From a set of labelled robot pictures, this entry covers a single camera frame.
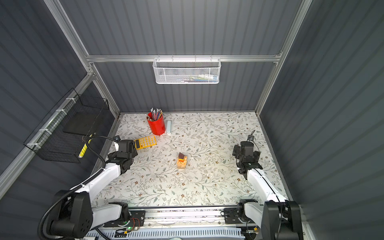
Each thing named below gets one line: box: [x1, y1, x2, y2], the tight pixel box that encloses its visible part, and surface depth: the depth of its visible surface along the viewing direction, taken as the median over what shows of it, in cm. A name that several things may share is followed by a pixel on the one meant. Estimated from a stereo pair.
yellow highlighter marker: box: [78, 134, 93, 158], surface depth 68 cm
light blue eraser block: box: [167, 120, 172, 135], surface depth 110 cm
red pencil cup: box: [146, 112, 166, 136], surface depth 104 cm
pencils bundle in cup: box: [145, 107, 163, 122], surface depth 104 cm
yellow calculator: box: [134, 135, 157, 150], surface depth 104 cm
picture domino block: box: [176, 157, 187, 169], surface depth 91 cm
